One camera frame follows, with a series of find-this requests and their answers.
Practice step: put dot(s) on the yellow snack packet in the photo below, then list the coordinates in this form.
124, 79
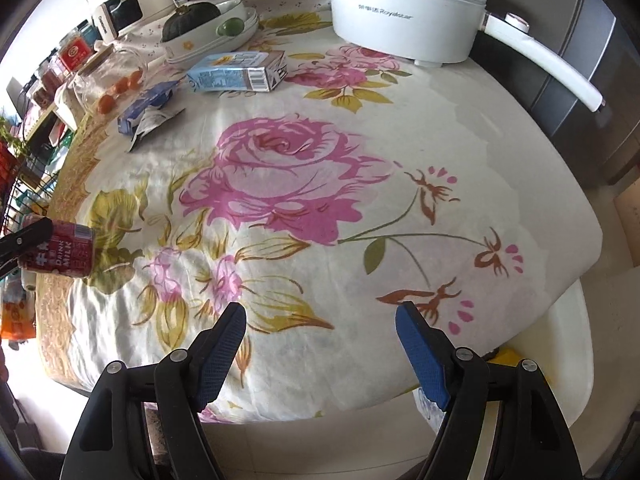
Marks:
502, 357

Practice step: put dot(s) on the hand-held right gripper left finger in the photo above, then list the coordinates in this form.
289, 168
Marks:
220, 355

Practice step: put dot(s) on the small orange tangerine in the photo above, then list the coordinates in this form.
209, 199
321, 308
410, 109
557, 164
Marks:
106, 104
134, 80
120, 87

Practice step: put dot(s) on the red milk drink can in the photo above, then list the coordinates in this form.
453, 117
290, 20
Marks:
70, 252

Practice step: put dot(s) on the light blue drink carton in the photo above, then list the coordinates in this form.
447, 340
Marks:
225, 72

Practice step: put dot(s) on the green plant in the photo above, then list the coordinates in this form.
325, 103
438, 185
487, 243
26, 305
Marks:
12, 137

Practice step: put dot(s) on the dark blue flattened carton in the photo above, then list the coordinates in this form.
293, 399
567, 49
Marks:
145, 105

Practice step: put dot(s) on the red labelled container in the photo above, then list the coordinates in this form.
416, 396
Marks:
75, 52

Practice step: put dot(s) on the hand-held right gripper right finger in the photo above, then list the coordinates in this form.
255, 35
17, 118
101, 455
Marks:
425, 360

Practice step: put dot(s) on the grey metal cabinet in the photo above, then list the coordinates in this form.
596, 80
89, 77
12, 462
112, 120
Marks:
560, 35

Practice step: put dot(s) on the wooden shelf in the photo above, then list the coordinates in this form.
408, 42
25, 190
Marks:
45, 130

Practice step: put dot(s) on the white electric cooking pot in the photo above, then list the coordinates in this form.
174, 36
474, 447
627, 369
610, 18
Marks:
400, 15

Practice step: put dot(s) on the blue printed tissue pack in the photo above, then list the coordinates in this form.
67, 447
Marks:
422, 407

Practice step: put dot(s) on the jar of red preserve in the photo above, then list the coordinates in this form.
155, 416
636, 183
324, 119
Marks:
39, 94
52, 75

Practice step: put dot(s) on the glass jar with wooden lid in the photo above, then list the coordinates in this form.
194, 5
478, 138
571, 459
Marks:
100, 75

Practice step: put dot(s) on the silver foil pouch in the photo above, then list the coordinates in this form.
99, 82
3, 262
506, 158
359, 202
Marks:
150, 125

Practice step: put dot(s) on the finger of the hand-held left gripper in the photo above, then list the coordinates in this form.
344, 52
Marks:
30, 237
10, 267

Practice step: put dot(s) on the dark green pumpkin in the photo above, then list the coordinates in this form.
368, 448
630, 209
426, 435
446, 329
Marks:
187, 22

